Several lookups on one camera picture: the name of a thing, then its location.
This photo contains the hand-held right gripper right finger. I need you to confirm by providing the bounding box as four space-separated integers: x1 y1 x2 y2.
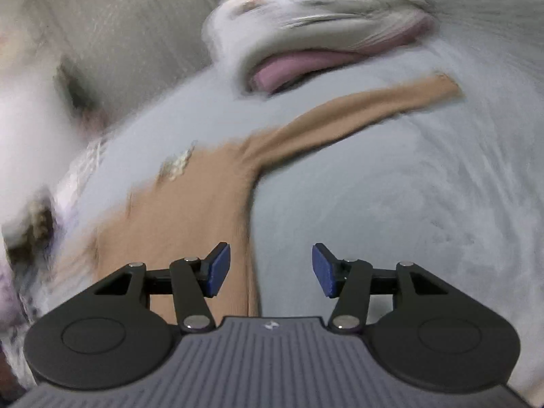
311 242 449 334

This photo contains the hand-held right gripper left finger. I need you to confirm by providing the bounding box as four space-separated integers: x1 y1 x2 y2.
93 241 232 333

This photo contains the tan knit sweater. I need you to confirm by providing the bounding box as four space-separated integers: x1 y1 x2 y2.
55 72 464 328

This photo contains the grey bed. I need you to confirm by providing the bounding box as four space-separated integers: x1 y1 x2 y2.
42 0 544 396

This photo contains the dark brown patched garment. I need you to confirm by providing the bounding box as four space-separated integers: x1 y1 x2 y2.
4 198 58 264

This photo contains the pink blanket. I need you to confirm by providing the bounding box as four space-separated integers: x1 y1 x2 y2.
251 17 438 94

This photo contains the folded grey quilt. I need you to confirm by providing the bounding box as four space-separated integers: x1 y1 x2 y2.
204 0 438 90

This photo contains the dark hanging cloth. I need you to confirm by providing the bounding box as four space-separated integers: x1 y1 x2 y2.
55 57 90 111

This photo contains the grey star-print curtain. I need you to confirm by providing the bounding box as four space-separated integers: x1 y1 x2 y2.
25 0 256 124

